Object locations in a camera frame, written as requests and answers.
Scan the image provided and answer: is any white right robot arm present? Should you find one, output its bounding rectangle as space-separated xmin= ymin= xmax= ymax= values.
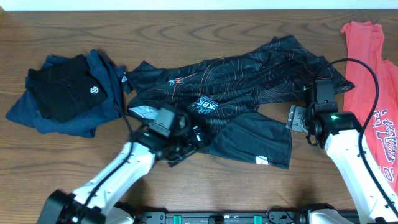
xmin=287 ymin=101 xmax=397 ymax=223

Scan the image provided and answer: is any red t-shirt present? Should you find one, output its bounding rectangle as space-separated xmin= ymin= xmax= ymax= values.
xmin=341 ymin=21 xmax=397 ymax=192

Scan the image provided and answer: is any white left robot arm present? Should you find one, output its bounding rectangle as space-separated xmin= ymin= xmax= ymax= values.
xmin=37 ymin=116 xmax=206 ymax=223

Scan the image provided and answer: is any black folded polo shirt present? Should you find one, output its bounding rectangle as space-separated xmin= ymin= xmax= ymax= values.
xmin=25 ymin=55 xmax=108 ymax=123

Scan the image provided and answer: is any black orange-patterned t-shirt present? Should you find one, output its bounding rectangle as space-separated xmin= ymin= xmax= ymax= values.
xmin=121 ymin=35 xmax=354 ymax=169

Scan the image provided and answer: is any navy blue folded shirt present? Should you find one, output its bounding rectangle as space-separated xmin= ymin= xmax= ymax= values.
xmin=6 ymin=50 xmax=124 ymax=138

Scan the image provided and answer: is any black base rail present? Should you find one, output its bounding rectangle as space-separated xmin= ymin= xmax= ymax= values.
xmin=133 ymin=205 xmax=371 ymax=224

